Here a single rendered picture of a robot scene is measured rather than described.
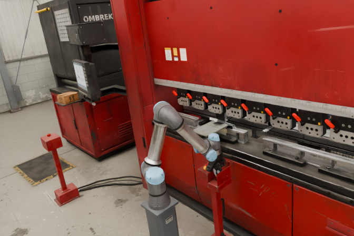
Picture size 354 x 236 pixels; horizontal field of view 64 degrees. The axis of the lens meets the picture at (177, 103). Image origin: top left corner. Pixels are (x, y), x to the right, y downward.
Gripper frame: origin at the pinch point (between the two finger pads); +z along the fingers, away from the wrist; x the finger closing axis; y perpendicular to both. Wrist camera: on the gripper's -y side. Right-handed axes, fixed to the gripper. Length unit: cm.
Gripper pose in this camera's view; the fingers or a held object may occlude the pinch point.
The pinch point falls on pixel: (217, 177)
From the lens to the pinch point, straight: 221.4
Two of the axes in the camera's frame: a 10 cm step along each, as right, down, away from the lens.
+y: 7.3, -3.6, 5.8
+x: -6.6, -1.5, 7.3
